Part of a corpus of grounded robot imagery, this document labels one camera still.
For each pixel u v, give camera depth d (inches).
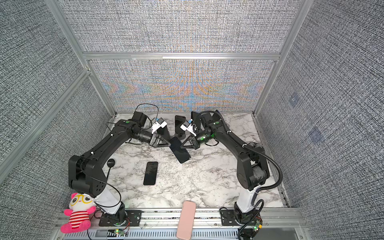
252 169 19.3
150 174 34.8
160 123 28.8
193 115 39.6
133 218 28.9
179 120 37.7
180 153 30.6
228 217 28.8
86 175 17.4
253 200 21.6
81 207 28.4
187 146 29.9
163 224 28.8
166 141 30.0
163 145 28.7
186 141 29.4
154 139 27.1
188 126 28.8
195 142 27.8
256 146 19.7
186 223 28.1
